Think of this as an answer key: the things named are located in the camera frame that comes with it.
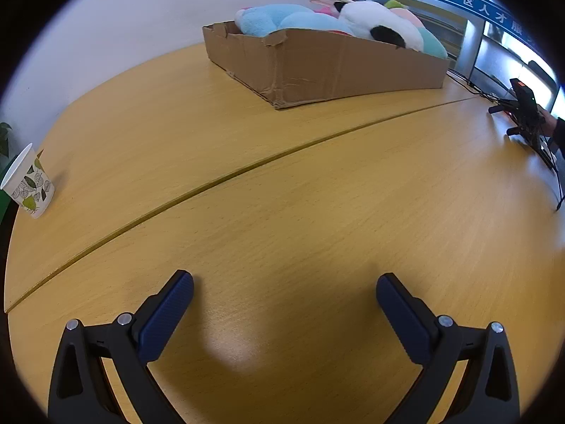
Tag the leaf print paper cup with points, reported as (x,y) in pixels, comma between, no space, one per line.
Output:
(33,185)

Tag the teal and pink plush toy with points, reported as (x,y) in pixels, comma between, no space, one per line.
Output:
(435,44)

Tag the green potted plant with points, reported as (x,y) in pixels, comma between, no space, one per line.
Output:
(4,134)

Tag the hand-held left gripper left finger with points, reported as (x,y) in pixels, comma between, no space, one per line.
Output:
(167,318)

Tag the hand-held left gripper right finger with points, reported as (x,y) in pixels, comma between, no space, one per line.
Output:
(406,322)

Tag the black computer monitor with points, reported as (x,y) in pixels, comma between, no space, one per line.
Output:
(503,57)

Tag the pink plush bear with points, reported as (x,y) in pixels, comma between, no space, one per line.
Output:
(325,9)

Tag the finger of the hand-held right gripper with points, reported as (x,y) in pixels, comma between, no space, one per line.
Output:
(503,107)
(517,130)

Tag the light blue plush bear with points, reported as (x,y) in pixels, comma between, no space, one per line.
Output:
(265,17)

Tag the person's right forearm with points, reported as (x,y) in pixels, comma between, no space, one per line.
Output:
(560,137)

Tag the white and black panda plush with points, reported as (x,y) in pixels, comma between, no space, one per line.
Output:
(375,17)

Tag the brown cardboard box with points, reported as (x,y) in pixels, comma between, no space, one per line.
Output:
(331,66)

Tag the person's right hand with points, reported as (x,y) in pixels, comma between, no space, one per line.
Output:
(549,124)

